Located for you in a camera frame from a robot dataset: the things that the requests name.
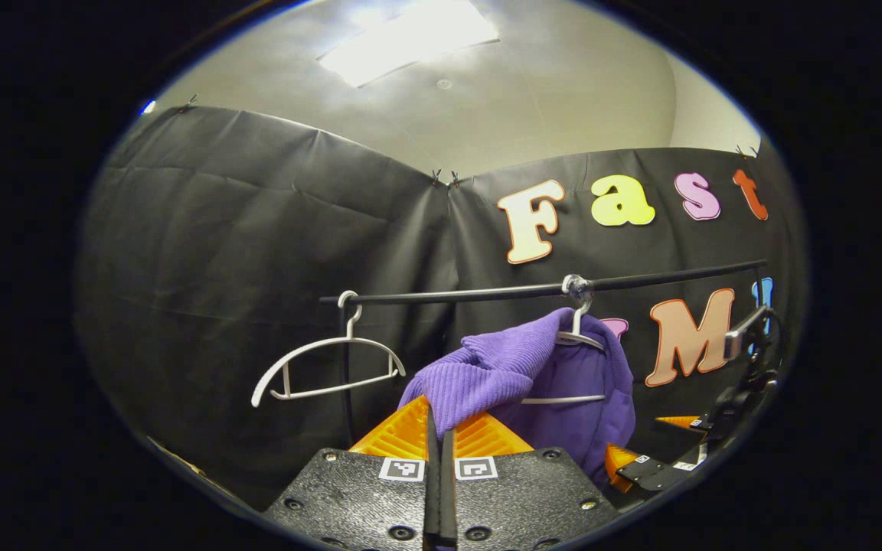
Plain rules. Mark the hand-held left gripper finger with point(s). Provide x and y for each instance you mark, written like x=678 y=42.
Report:
x=449 y=490
x=432 y=490

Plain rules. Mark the purple shirt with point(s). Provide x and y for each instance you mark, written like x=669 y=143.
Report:
x=502 y=367

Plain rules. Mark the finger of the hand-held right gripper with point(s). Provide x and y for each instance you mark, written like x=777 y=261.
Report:
x=659 y=471
x=703 y=425

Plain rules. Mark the ceiling light panel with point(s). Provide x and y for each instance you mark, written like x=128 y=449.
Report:
x=410 y=38

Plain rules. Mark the large white plastic hanger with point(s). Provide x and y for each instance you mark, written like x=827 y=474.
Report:
x=563 y=399

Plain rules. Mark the black clothes rack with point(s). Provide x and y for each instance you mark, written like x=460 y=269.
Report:
x=487 y=293

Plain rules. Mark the small white plastic hanger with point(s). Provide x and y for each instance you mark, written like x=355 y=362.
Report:
x=348 y=325

